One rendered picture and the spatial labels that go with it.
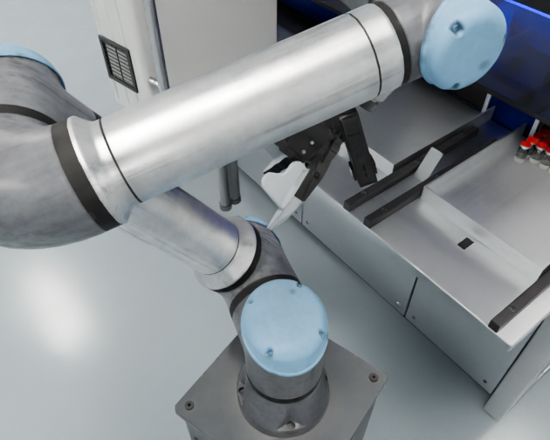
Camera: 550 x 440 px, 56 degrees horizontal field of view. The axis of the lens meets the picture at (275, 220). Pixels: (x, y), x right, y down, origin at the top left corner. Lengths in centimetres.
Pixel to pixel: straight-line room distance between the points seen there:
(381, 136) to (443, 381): 95
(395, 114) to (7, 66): 93
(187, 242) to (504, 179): 73
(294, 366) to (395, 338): 123
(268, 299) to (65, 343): 135
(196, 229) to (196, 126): 28
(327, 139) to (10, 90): 35
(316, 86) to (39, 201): 23
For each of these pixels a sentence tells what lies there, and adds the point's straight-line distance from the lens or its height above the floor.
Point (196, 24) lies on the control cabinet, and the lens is 137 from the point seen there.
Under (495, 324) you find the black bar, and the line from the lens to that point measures 90.
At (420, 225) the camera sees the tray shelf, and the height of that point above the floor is 88.
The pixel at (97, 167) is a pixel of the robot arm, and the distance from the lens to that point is 41.
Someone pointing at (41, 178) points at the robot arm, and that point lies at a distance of 41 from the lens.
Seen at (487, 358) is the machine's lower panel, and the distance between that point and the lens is 167.
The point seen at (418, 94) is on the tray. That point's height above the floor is 88.
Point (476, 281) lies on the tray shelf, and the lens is 96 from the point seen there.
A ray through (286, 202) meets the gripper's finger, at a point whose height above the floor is 115.
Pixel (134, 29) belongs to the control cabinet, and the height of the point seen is 106.
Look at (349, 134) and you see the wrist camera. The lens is 66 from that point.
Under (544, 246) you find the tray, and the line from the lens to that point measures 106.
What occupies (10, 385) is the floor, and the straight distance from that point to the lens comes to 197.
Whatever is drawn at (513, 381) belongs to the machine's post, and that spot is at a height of 23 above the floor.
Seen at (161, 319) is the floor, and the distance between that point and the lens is 194.
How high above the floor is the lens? 160
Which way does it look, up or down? 47 degrees down
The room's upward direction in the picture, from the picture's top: straight up
